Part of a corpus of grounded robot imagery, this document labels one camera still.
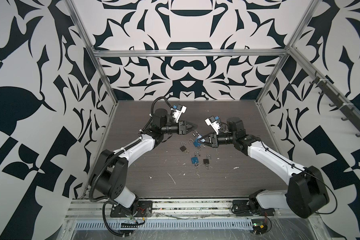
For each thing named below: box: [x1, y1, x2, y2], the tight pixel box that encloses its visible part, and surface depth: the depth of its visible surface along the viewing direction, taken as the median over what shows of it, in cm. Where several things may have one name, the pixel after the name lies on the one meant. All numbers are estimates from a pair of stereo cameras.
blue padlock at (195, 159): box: [191, 151, 201, 164], surface depth 91 cm
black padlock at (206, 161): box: [203, 154, 212, 165], surface depth 92 cm
